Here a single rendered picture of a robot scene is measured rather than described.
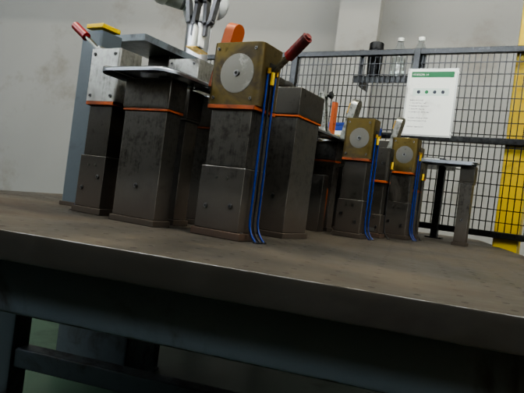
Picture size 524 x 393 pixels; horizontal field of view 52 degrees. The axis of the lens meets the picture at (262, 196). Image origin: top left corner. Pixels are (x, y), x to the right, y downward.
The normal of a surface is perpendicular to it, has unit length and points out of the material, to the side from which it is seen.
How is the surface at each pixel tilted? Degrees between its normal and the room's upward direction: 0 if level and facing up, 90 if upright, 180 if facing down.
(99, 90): 90
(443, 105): 90
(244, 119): 90
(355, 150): 90
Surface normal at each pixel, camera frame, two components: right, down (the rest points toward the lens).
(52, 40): -0.25, -0.04
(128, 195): -0.51, -0.07
